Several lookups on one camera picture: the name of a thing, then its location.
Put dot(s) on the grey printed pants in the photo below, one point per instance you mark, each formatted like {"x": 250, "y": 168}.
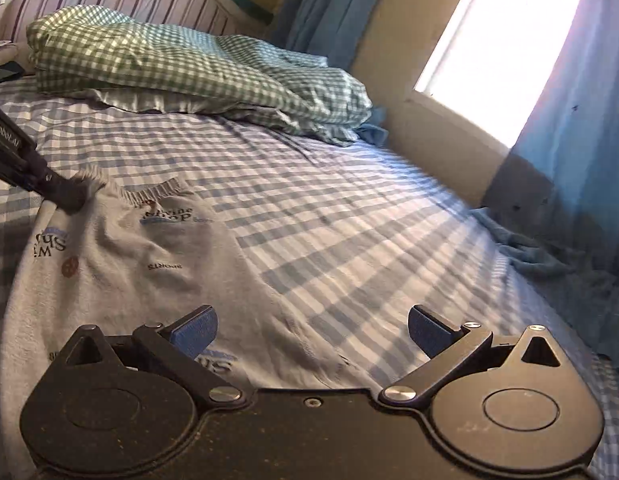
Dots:
{"x": 149, "y": 270}

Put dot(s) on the grey-blue star curtain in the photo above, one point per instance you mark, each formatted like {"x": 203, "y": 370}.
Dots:
{"x": 329, "y": 5}

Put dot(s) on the small blue cloth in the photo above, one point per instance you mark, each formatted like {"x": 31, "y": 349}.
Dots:
{"x": 372, "y": 134}

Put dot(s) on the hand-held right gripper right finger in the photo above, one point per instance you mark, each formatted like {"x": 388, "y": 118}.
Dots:
{"x": 427, "y": 331}

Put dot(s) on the small white object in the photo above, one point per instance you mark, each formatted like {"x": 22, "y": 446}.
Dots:
{"x": 1, "y": 46}

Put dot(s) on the bright window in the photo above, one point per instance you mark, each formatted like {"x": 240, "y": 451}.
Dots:
{"x": 499, "y": 45}

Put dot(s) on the blue checked bed sheet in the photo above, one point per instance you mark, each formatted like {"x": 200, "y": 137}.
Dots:
{"x": 364, "y": 220}

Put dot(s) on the blue star curtain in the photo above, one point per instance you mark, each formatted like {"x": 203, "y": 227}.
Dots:
{"x": 574, "y": 160}

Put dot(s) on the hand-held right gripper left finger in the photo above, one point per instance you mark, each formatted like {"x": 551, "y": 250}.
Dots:
{"x": 194, "y": 333}

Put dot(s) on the green checked pillow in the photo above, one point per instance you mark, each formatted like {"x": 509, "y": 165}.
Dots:
{"x": 189, "y": 70}

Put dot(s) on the crumpled blue cloth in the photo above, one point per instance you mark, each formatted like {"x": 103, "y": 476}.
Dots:
{"x": 529, "y": 250}

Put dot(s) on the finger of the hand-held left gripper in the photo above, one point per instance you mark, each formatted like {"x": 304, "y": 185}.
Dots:
{"x": 64, "y": 190}

